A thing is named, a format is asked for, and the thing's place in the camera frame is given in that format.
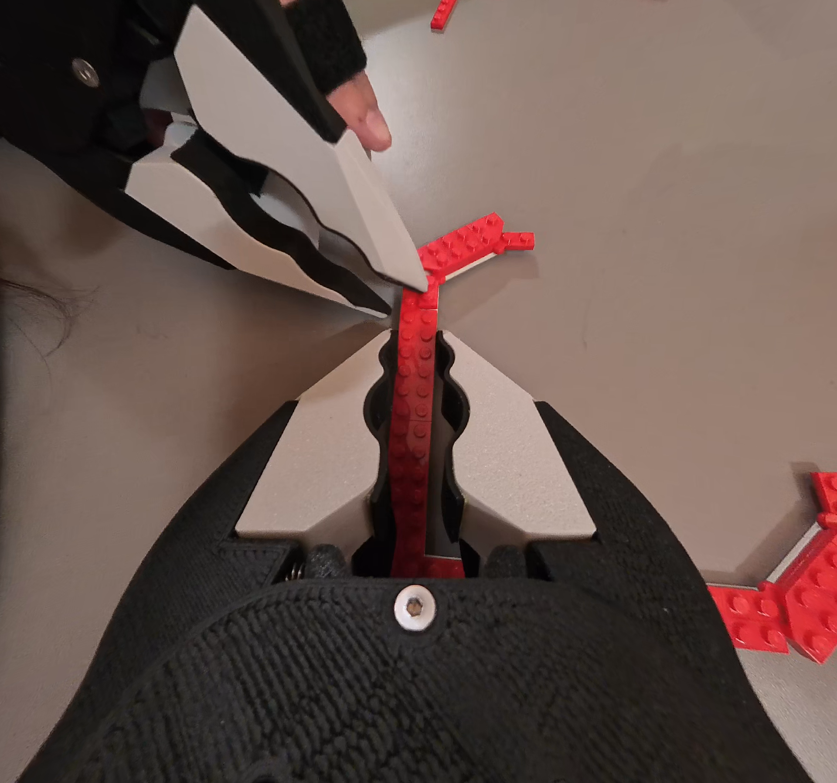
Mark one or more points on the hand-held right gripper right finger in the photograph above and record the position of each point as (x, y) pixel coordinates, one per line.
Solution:
(516, 469)

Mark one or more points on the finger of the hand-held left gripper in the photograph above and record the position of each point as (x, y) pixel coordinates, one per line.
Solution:
(261, 96)
(196, 214)

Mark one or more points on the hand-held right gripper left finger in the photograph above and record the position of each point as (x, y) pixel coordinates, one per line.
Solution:
(301, 469)

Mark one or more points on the red lego corner frame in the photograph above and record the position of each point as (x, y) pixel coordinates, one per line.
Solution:
(415, 404)

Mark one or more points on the red angled lego section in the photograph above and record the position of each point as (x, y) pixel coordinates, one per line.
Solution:
(464, 243)

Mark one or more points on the narrow red lego plate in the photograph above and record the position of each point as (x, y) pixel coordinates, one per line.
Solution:
(444, 9)

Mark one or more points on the red and white lego assembly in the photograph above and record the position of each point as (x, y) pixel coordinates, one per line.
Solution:
(804, 606)

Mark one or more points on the person's left hand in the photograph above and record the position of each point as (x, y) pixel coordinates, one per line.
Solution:
(363, 119)

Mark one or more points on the dark hair strands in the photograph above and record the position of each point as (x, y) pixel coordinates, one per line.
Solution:
(10, 289)

